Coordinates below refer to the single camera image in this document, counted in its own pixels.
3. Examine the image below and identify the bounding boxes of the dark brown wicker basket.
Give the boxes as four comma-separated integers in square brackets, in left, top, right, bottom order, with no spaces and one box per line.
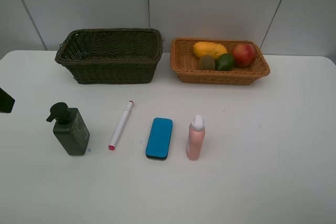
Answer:
[55,28,163,84]

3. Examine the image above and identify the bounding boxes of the brown kiwi fruit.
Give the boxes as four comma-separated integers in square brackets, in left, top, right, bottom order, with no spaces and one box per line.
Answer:
[198,55,216,71]

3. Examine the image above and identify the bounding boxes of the pink bottle white cap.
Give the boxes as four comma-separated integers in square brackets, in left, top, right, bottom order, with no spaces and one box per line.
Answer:
[186,115,205,161]

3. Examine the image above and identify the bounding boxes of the orange wicker basket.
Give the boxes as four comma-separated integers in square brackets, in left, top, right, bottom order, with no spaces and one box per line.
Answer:
[170,38,270,86]

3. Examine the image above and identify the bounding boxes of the blue whiteboard eraser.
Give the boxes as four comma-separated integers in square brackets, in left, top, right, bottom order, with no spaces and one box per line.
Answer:
[145,118,173,160]

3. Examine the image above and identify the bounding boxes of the white marker pink caps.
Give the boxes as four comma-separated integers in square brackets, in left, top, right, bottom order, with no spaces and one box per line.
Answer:
[108,100,134,151]

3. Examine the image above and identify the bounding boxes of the dark green pump bottle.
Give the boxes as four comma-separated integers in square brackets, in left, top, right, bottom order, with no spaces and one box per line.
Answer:
[46,102,90,156]

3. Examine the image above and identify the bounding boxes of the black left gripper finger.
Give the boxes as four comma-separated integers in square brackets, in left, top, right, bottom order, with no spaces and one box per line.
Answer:
[0,88,15,114]

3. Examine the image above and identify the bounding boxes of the red pomegranate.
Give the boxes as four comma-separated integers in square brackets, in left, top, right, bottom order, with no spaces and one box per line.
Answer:
[232,43,256,68]

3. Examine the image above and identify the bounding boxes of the green avocado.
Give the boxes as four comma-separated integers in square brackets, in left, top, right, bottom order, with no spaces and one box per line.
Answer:
[215,53,235,71]

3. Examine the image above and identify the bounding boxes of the yellow mango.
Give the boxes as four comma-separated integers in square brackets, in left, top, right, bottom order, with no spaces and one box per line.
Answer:
[193,41,228,60]

